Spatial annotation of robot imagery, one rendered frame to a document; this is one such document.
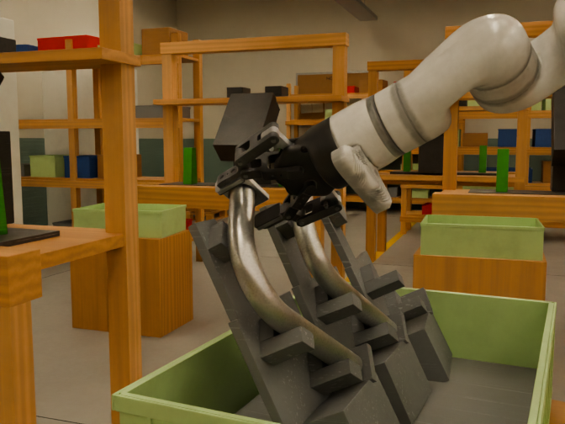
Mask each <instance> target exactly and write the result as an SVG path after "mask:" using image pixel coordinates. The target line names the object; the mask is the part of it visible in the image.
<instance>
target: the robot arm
mask: <svg viewBox="0 0 565 424"><path fill-rule="evenodd" d="M564 85H565V0H557V2H556V3H555V6H554V9H553V23H552V26H551V27H550V28H549V29H547V30H546V31H545V32H543V33H542V34H540V35H539V36H538V37H536V38H535V39H534V40H532V41H530V39H529V37H528V35H527V33H526V31H525V29H524V28H523V26H522V25H521V24H520V22H519V21H518V20H517V19H515V18H513V17H511V16H509V15H506V14H499V13H496V14H489V15H485V16H482V17H479V18H476V19H473V20H471V21H469V22H467V23H466V24H464V25H463V26H461V27H460V28H459V29H457V30H456V31H455V32H453V33H452V34H451V35H450V36H449V37H448V38H447V39H446V40H444V41H443V42H442V43H441V44H440V45H439V46H438V47H437V48H436V49H435V50H434V51H433V52H431V53H430V54H429V55H428V56H427V57H426V58H425V59H424V60H423V61H422V62H421V63H420V64H419V65H418V66H417V67H416V68H415V69H414V70H413V71H412V72H411V73H410V74H409V75H408V76H407V77H404V78H402V79H400V80H399V81H397V82H395V83H393V84H392V85H390V86H388V87H386V88H384V89H383V90H381V91H379V92H378V93H375V94H373V95H372V96H370V97H368V98H364V99H363V100H360V101H358V102H355V103H353V104H352V105H350V106H348V107H346V108H345V109H342V110H341V111H340V112H338V113H336V114H334V115H332V116H330V117H329V118H327V119H325V120H323V121H321V122H320V123H318V124H316V125H315V126H313V127H311V128H309V129H308V130H307V131H306V132H305V133H304V134H303V135H301V136H300V137H298V138H292V139H288V138H287V137H286V136H284V135H283V134H282V133H281V132H280V131H279V125H278V123H276V122H271V123H269V124H268V125H266V126H265V127H263V128H262V129H260V130H258V131H257V132H256V133H255V134H254V135H252V136H250V137H249V138H247V139H246V140H244V141H243V142H241V143H240V144H239V145H238V146H237V147H236V148H235V166H234V167H232V168H230V169H229V170H227V171H225V172H223V173H221V174H220V175H219V176H218V179H217V182H216V185H215V192H216V193H217V194H218V195H222V194H224V193H227V192H229V191H230V190H231V189H233V188H236V187H237V186H239V185H241V184H242V183H244V182H245V180H248V179H257V178H262V179H263V180H264V181H270V180H276V181H277V182H278V183H279V184H281V185H282V186H283V187H285V189H286V191H287V192H288V196H287V197H286V198H285V199H284V201H283V204H280V203H277V204H274V205H273V206H272V207H270V208H268V209H265V210H263V211H262V212H260V213H258V214H256V215H255V220H254V227H256V228H257V229H258V230H261V229H268V228H270V227H272V226H274V225H276V224H278V223H280V222H282V221H284V220H292V221H294V222H297V226H300V227H303V226H306V225H309V224H311V223H314V222H315V221H317V220H321V219H323V218H325V217H327V216H330V215H332V214H335V213H337V212H339V211H341V210H342V203H341V192H340V191H337V190H334V189H335V188H336V189H342V188H344V187H346V186H348V185H350V186H351V187H352V189H353V190H354V191H355V192H356V193H357V194H358V195H359V197H360V198H361V199H362V200H363V201H364V202H365V203H366V205H367V206H368V207H369V208H370V209H371V210H372V211H373V212H374V213H375V214H378V213H380V212H383V211H384V210H386V209H389V208H390V206H391V203H392V198H391V196H390V194H389V192H388V190H387V189H386V187H385V185H384V183H383V181H382V179H381V178H380V176H379V173H378V170H379V169H381V168H383V167H386V166H387V165H388V164H390V163H391V162H393V161H395V160H396V159H397V158H399V157H400V156H402V155H403V154H405V153H407V152H409V151H412V150H413V149H415V148H417V147H419V146H422V145H424V144H425V143H426V142H428V141H430V140H433V139H435V138H436V137H438V136H439V135H441V134H443V133H444V132H445V131H447V130H448V129H449V127H450V125H451V110H450V107H451V106H452V105H453V104H454V103H455V102H456V101H457V100H458V99H459V98H461V97H462V96H463V95H464V94H466V93H467V92H470V93H471V94H472V96H473V98H474V99H475V100H476V102H477V103H478V104H479V105H480V106H481V107H482V108H483V109H485V110H487V111H489V112H492V113H496V114H507V113H513V112H517V111H520V110H523V109H527V108H529V107H531V106H533V105H535V104H537V103H539V102H540V101H542V100H543V99H545V98H547V97H548V96H550V95H551V94H553V93H554V92H556V91H557V90H558V89H560V88H561V87H563V86H564ZM276 148H281V149H280V151H273V149H276ZM268 150H269V151H270V152H266V151H268ZM271 163H274V169H270V168H269V165H270V164H271ZM252 167H255V168H252ZM311 196H320V197H318V198H317V199H313V200H311V201H309V202H308V200H309V198H310V197H311ZM310 211H312V212H311V213H309V214H307V213H308V212H310Z"/></svg>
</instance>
